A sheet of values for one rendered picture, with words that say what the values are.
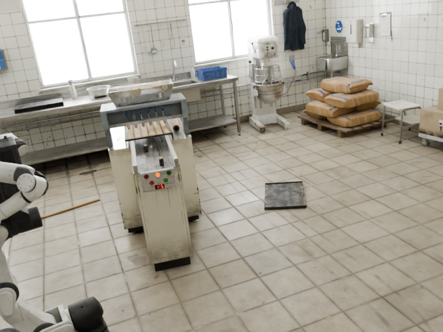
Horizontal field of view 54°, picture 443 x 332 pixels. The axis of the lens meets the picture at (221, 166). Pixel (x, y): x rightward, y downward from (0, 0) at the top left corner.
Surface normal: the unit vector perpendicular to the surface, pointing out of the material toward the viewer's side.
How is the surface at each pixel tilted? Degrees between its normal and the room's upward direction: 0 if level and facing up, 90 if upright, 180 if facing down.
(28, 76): 90
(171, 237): 90
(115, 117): 90
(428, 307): 0
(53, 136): 90
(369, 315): 0
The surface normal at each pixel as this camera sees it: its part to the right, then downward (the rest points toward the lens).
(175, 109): 0.22, 0.31
